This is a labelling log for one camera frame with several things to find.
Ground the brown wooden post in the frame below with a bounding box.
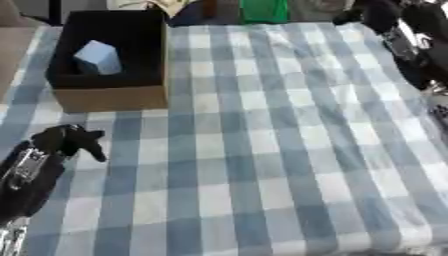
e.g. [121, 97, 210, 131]
[199, 0, 219, 19]

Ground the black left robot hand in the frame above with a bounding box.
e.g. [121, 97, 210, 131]
[0, 123, 111, 225]

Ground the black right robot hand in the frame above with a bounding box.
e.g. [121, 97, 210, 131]
[330, 0, 448, 92]

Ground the green bag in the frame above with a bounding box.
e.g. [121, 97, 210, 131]
[238, 0, 291, 25]

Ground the black pole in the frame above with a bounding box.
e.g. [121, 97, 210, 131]
[47, 0, 63, 26]

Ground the cardboard box with black inside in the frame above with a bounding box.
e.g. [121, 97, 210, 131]
[43, 9, 172, 114]

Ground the cream cloth bundle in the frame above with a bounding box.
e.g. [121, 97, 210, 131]
[105, 0, 198, 18]

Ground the light blue block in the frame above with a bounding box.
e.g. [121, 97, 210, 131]
[71, 39, 125, 76]

